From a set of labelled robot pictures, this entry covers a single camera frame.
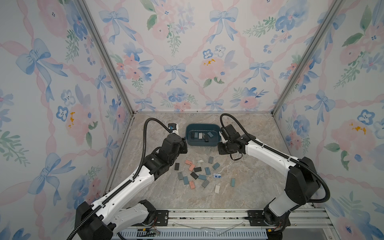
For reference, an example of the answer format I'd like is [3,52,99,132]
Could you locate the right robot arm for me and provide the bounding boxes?
[218,125,331,229]

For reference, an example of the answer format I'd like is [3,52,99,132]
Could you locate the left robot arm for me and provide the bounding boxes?
[68,133,188,240]

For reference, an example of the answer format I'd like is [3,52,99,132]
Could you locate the teal plastic storage box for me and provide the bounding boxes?
[186,124,222,147]

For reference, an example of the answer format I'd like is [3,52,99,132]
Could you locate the pink eraser lower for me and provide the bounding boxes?
[189,164,196,172]

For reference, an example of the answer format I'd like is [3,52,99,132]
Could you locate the blue eraser middle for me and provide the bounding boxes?
[205,167,211,175]

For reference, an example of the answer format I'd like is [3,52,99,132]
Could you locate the grey-green eraser bottom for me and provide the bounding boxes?
[202,180,210,188]

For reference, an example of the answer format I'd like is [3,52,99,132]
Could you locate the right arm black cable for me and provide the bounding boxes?
[219,113,331,204]

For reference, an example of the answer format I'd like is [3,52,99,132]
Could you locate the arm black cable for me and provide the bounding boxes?
[66,117,178,240]
[219,113,331,204]

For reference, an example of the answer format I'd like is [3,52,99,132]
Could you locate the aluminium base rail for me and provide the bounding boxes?
[80,206,334,240]

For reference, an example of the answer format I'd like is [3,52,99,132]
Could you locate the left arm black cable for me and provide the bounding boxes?
[66,117,178,240]

